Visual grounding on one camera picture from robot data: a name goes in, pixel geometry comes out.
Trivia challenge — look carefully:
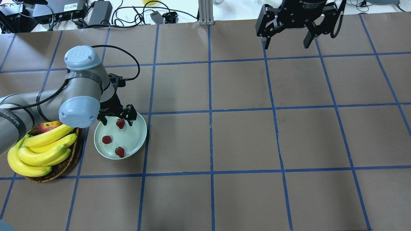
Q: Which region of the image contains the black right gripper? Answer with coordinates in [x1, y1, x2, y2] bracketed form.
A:
[255, 0, 346, 49]

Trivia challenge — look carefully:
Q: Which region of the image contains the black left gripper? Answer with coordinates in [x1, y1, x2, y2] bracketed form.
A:
[97, 73, 137, 126]

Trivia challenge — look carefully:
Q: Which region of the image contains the red strawberry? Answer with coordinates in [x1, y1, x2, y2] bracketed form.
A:
[115, 147, 125, 158]
[116, 118, 125, 130]

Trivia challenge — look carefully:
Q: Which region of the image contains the strawberry plate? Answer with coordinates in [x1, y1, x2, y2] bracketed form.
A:
[101, 135, 113, 144]

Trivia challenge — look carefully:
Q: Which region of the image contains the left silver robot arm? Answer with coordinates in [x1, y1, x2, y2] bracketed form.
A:
[0, 45, 137, 153]

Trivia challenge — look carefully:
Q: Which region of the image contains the pale green plate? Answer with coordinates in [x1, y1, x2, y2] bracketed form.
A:
[93, 114, 148, 160]

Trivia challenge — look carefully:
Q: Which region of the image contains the red yellow apple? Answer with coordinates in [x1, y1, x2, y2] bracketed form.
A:
[39, 120, 63, 133]

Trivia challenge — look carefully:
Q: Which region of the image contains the brown wicker basket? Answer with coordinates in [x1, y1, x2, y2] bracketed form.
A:
[25, 128, 87, 183]

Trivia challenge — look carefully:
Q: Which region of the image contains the yellow banana bunch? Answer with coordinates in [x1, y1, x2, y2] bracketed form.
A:
[6, 125, 77, 177]

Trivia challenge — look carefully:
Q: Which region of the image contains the black power adapter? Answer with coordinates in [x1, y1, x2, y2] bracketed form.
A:
[88, 1, 112, 25]

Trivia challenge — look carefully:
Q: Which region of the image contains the aluminium frame post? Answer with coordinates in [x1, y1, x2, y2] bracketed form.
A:
[198, 0, 214, 25]

